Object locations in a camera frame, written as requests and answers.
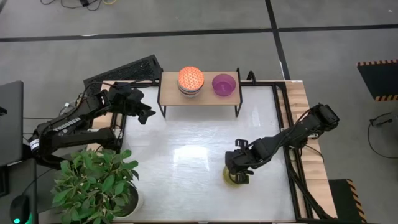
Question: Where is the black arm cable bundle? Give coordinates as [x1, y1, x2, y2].
[287, 155, 335, 221]

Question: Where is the green plastic bowl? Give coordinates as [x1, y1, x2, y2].
[222, 166, 249, 187]

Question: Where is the purple plastic bowl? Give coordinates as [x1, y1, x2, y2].
[211, 73, 238, 98]

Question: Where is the blue-striped red-wave ceramic bowl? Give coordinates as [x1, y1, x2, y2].
[177, 83, 205, 95]

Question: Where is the black computer mouse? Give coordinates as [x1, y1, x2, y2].
[9, 194, 32, 224]

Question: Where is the dark computer monitor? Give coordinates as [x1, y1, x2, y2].
[0, 80, 25, 167]

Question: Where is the black perforated panel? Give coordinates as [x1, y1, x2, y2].
[83, 54, 164, 94]

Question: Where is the green leafy plant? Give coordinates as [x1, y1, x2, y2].
[50, 148, 140, 224]

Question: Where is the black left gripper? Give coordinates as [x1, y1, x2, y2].
[107, 81, 157, 126]

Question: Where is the black floor cable with plug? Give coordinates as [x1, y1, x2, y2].
[367, 111, 398, 160]

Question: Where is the wooden shelf with black frame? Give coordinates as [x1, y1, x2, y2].
[157, 67, 243, 118]

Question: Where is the black desk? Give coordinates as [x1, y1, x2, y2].
[0, 157, 39, 224]

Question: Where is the black hazard-striped floor mat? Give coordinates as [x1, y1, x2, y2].
[328, 179, 368, 224]
[356, 58, 398, 102]

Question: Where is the orange blue-star ceramic bowl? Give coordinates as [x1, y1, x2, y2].
[177, 66, 205, 93]

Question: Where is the white plant pot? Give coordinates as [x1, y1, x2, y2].
[116, 183, 145, 221]

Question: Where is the black floor power cable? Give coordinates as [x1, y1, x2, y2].
[40, 0, 118, 12]

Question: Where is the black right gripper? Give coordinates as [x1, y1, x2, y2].
[224, 139, 261, 185]

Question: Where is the black metal rig frame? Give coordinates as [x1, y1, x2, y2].
[83, 80, 312, 223]

